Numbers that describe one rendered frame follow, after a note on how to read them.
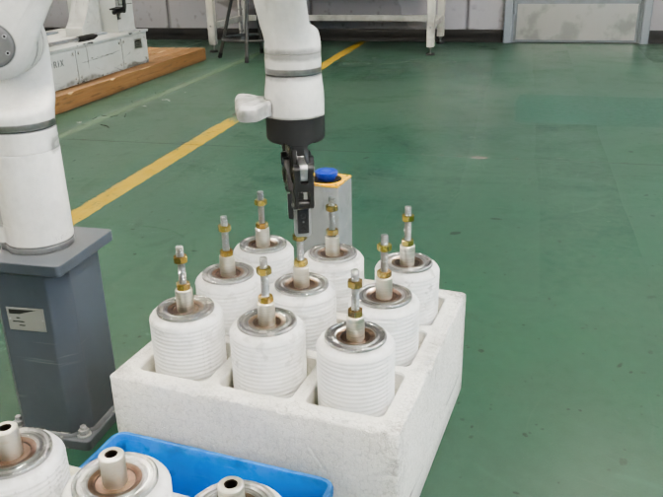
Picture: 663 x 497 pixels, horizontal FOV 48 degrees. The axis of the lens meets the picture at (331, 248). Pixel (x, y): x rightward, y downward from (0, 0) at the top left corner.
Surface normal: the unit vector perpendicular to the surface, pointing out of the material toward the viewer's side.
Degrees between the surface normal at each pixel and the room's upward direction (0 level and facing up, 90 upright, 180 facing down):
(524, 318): 0
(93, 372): 90
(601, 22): 90
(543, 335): 0
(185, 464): 88
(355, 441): 90
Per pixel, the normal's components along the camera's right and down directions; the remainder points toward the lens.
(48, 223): 0.65, 0.28
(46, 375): -0.24, 0.37
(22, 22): 0.39, 0.44
